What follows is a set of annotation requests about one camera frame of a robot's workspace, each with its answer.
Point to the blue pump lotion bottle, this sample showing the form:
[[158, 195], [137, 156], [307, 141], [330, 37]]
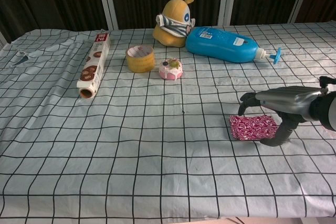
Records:
[[220, 44]]

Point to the white baking paper box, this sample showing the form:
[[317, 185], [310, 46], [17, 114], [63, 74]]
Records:
[[94, 61]]

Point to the yellow packing tape roll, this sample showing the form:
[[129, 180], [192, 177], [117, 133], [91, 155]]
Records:
[[140, 60]]

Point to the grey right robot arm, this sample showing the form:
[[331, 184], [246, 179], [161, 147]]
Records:
[[325, 111]]

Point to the yellow plush toy with mask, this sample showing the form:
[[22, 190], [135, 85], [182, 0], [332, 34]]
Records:
[[172, 19]]

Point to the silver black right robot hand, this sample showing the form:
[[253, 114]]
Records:
[[286, 100]]

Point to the white black grid tablecloth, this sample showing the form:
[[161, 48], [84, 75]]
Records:
[[147, 142]]

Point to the red white patterned packet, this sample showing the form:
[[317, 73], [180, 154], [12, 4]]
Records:
[[252, 127]]

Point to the pink toy cake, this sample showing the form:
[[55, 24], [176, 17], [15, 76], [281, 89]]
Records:
[[170, 70]]

